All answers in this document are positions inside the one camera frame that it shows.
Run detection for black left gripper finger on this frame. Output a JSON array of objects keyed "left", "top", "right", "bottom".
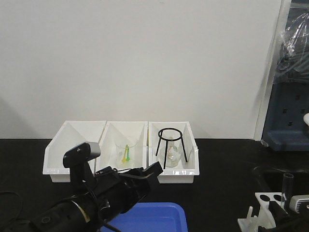
[{"left": 142, "top": 161, "right": 163, "bottom": 178}]

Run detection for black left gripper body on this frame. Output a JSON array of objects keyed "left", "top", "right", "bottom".
[{"left": 93, "top": 166, "right": 155, "bottom": 214}]

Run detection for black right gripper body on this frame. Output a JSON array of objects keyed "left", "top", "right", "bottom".
[{"left": 268, "top": 202, "right": 289, "bottom": 224}]

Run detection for clear glass test tube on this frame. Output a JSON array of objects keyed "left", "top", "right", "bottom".
[{"left": 281, "top": 173, "right": 294, "bottom": 212}]

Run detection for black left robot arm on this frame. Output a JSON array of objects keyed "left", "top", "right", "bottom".
[{"left": 0, "top": 162, "right": 163, "bottom": 232}]

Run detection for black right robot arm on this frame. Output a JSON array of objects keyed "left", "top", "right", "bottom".
[{"left": 257, "top": 201, "right": 309, "bottom": 232}]

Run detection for white test tube rack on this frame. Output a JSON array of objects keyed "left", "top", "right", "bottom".
[{"left": 238, "top": 192, "right": 296, "bottom": 232}]

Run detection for blue-grey pegboard drying rack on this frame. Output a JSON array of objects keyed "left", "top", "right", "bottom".
[{"left": 261, "top": 0, "right": 309, "bottom": 151}]

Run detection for round-bottom glass flask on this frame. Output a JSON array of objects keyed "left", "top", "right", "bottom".
[{"left": 155, "top": 136, "right": 187, "bottom": 169}]

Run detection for yellow green plastic spoons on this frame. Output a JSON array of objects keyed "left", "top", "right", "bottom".
[{"left": 122, "top": 145, "right": 130, "bottom": 163}]

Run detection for right white storage bin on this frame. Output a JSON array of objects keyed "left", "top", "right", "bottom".
[{"left": 148, "top": 122, "right": 199, "bottom": 184}]

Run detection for white storage bin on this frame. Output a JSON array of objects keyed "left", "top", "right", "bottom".
[
  {"left": 95, "top": 121, "right": 148, "bottom": 172},
  {"left": 148, "top": 122, "right": 199, "bottom": 184},
  {"left": 42, "top": 120, "right": 106, "bottom": 183}
]

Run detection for clear glass beaker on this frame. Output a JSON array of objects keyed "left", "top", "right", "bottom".
[{"left": 115, "top": 136, "right": 137, "bottom": 169}]

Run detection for blue plastic tray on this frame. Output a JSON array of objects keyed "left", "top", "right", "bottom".
[{"left": 109, "top": 202, "right": 188, "bottom": 232}]

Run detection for middle white storage bin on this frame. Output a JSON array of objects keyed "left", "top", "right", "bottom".
[{"left": 95, "top": 121, "right": 148, "bottom": 172}]

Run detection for black lab sink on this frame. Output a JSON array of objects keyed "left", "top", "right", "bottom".
[{"left": 252, "top": 166, "right": 309, "bottom": 196}]

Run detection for left white storage bin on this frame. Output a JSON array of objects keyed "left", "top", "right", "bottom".
[{"left": 42, "top": 120, "right": 106, "bottom": 183}]

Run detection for white lab faucet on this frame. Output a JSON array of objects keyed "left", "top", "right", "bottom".
[{"left": 303, "top": 113, "right": 309, "bottom": 126}]

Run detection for plastic bag of pegs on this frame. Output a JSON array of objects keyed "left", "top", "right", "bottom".
[{"left": 274, "top": 0, "right": 309, "bottom": 84}]

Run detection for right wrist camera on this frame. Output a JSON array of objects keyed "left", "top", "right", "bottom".
[{"left": 289, "top": 194, "right": 309, "bottom": 214}]

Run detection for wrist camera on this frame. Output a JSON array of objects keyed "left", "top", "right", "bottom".
[
  {"left": 63, "top": 142, "right": 101, "bottom": 191},
  {"left": 289, "top": 194, "right": 309, "bottom": 214}
]

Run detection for black wire tripod stand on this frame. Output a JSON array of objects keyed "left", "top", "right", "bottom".
[{"left": 155, "top": 128, "right": 189, "bottom": 169}]

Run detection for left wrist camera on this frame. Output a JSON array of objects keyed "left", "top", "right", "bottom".
[{"left": 63, "top": 142, "right": 101, "bottom": 191}]

